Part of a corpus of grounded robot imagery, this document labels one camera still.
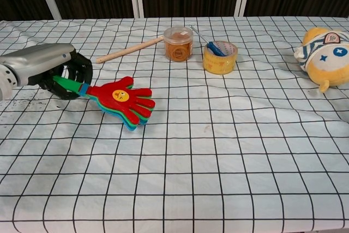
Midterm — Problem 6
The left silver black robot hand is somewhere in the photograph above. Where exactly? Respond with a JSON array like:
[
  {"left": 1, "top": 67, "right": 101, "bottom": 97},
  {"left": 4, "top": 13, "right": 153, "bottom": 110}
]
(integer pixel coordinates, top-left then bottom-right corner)
[{"left": 0, "top": 43, "right": 94, "bottom": 100}]

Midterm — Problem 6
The red hand-shaped clapper toy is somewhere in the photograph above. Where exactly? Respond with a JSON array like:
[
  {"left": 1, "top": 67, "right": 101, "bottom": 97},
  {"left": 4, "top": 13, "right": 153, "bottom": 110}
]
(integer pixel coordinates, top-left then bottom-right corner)
[{"left": 53, "top": 76, "right": 156, "bottom": 132}]

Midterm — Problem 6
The wooden stick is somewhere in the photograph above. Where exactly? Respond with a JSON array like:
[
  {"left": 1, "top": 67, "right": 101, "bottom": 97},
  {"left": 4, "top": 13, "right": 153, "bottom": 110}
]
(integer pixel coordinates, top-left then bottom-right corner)
[{"left": 95, "top": 37, "right": 166, "bottom": 64}]

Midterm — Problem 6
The clear jar of rubber bands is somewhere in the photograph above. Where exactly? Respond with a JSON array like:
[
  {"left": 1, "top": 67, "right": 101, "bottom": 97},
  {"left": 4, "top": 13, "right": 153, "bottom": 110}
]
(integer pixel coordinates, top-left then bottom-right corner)
[{"left": 163, "top": 26, "right": 194, "bottom": 62}]

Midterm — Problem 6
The white black checkered tablecloth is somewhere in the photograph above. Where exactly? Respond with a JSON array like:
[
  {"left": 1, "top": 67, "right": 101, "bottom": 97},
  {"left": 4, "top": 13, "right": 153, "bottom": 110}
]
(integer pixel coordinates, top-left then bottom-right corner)
[{"left": 0, "top": 16, "right": 349, "bottom": 233}]

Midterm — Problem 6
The yellow tape roll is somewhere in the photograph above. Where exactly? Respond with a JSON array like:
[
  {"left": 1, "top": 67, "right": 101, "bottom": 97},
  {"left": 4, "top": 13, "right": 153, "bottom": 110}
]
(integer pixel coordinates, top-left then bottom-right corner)
[{"left": 203, "top": 40, "right": 238, "bottom": 75}]

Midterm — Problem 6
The yellow plush toy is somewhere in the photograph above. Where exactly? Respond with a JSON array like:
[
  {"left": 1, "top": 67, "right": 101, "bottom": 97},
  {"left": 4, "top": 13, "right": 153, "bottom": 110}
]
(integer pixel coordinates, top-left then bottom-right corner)
[{"left": 293, "top": 27, "right": 349, "bottom": 93}]

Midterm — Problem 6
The blue-handled screwdriver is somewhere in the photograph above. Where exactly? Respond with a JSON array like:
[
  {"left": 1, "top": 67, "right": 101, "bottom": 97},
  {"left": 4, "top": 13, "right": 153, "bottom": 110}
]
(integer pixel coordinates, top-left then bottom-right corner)
[{"left": 189, "top": 25, "right": 227, "bottom": 57}]

